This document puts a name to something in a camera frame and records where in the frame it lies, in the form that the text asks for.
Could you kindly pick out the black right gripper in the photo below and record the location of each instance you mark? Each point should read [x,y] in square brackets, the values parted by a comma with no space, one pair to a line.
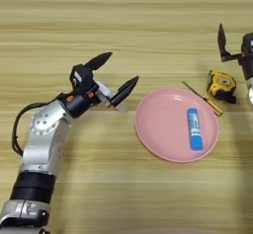
[248,57]

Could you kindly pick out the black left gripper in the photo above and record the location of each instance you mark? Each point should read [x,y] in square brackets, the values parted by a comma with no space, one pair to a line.
[79,103]

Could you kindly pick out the pink round plate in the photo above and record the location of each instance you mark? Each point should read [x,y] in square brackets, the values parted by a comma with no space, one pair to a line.
[164,126]

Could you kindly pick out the blue glue stick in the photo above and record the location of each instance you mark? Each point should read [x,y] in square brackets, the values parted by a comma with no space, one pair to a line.
[195,129]

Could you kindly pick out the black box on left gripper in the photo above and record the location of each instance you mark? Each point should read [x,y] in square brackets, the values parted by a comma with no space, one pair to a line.
[80,78]

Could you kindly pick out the yellow black tape measure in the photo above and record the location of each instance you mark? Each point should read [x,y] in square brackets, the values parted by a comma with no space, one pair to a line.
[221,85]

